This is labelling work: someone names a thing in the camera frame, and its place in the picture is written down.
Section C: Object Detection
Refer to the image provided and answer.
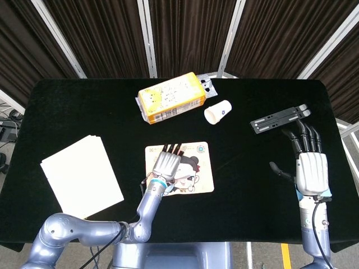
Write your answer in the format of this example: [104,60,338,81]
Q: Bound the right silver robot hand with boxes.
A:
[269,119,329,197]

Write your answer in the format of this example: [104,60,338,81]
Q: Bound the white partition foot frame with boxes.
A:
[335,117,359,183]

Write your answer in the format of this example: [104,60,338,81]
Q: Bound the white computer mouse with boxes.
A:
[175,161,195,177]

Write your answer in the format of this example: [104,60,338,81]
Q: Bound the grey robot torso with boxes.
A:
[112,242,233,269]

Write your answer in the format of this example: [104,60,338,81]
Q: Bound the cartoon girl mouse pad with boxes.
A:
[145,141,215,196]

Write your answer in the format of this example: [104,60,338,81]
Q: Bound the yellow snack package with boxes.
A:
[135,72,207,126]

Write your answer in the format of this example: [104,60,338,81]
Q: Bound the white partition frame post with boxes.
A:
[30,0,87,79]
[136,0,158,79]
[217,0,247,79]
[0,89,26,114]
[297,4,359,80]

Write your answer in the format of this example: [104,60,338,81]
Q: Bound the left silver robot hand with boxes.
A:
[152,142,185,182]

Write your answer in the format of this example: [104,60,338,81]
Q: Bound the black power adapter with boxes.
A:
[0,119,20,142]

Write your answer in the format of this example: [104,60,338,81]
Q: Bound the white paper cup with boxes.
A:
[204,100,233,126]

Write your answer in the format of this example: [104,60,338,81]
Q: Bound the black velvet tablecloth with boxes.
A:
[0,78,359,253]

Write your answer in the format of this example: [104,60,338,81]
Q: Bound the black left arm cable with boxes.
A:
[80,179,149,267]

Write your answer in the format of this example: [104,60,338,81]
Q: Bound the white paper stack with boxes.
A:
[40,134,125,220]

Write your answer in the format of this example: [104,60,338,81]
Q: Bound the dark brown pleated curtain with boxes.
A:
[148,0,239,79]
[42,0,149,79]
[0,0,81,107]
[307,13,359,126]
[224,0,356,80]

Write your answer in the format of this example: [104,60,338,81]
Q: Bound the small blue cardboard box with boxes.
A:
[294,188,333,202]

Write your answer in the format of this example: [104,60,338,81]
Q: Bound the blue floor cable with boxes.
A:
[89,244,101,263]

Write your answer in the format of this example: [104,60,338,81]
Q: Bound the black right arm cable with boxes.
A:
[312,199,334,263]

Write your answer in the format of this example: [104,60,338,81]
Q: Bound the black folding laptop stand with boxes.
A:
[250,103,312,135]

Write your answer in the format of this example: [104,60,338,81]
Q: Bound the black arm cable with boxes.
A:
[80,179,149,267]
[312,199,334,263]

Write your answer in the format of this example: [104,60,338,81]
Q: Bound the silver blister pack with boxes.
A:
[197,73,219,99]

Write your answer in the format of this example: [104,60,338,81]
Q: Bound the grey floor cables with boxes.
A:
[0,102,25,121]

